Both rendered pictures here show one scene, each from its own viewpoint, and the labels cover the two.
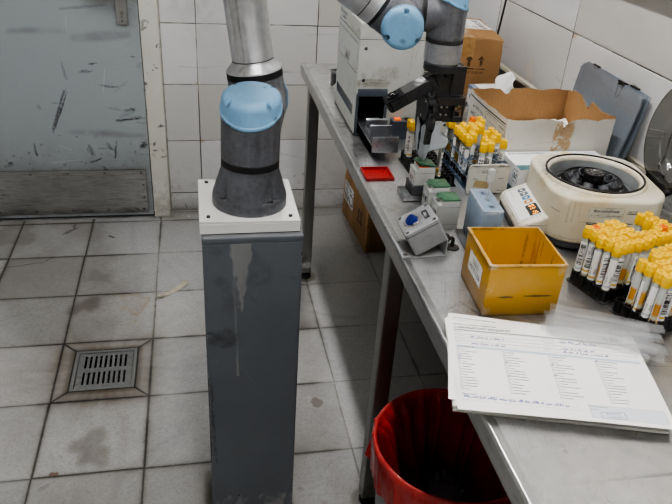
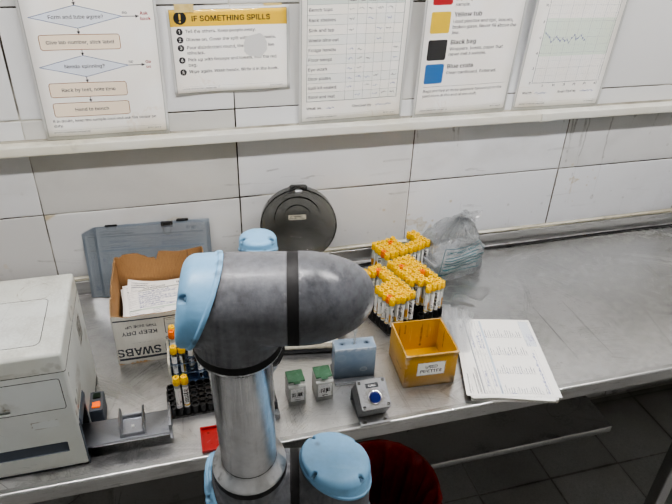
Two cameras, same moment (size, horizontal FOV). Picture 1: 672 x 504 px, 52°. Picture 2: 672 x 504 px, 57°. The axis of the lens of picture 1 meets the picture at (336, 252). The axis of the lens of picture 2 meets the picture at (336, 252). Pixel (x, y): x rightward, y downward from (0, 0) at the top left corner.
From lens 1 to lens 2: 163 cm
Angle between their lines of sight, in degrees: 78
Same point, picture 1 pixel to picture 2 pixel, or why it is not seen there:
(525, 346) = (487, 362)
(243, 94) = (342, 462)
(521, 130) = not seen: hidden behind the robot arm
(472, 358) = (512, 387)
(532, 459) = (575, 375)
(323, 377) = not seen: outside the picture
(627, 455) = (550, 342)
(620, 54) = (140, 205)
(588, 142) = not seen: hidden behind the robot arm
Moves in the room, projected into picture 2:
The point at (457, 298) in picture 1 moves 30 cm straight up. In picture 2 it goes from (436, 392) to (452, 290)
